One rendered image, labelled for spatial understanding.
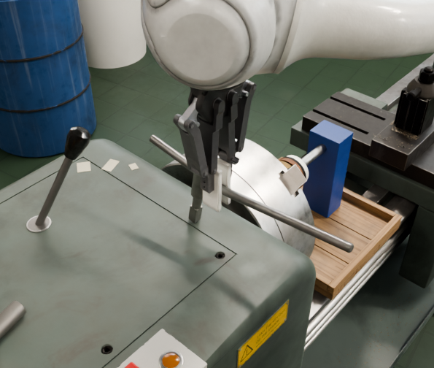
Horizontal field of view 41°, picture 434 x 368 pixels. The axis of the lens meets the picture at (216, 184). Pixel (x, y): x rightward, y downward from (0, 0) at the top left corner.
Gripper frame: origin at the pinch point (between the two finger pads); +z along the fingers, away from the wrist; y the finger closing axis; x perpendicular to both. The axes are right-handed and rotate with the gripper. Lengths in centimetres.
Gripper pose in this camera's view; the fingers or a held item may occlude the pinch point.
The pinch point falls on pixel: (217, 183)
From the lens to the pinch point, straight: 79.9
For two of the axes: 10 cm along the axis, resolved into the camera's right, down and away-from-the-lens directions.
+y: 6.6, -4.8, 5.8
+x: -7.5, -4.2, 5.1
